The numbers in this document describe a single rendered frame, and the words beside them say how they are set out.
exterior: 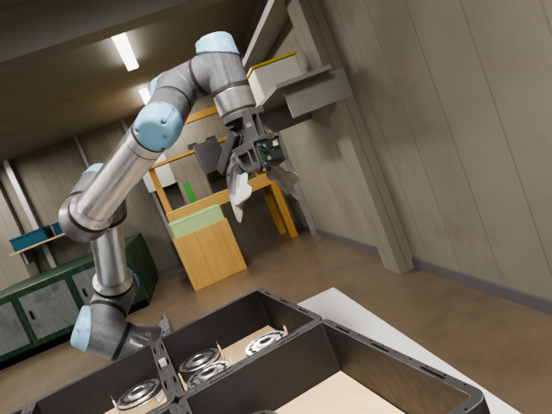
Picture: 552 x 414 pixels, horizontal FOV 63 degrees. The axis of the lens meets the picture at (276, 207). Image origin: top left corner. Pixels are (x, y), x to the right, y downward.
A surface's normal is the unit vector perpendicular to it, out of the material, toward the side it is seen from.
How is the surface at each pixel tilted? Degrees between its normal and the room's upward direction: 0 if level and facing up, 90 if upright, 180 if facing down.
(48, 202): 90
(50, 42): 90
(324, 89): 90
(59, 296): 90
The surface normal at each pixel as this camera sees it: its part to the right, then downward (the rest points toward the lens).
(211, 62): -0.34, 0.17
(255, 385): 0.34, -0.03
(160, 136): -0.10, 0.66
